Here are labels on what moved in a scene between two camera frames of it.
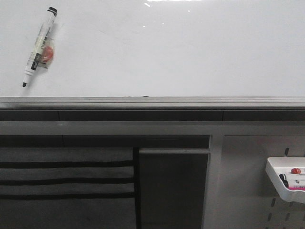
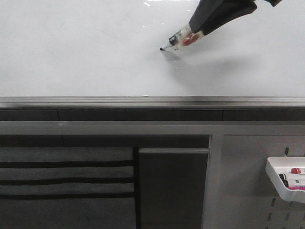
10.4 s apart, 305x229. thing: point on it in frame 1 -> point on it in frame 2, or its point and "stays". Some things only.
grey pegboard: [239, 193] stays
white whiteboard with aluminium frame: [152, 55] stays
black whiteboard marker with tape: [42, 54] -> [183, 37]
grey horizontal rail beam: [43, 128] stays
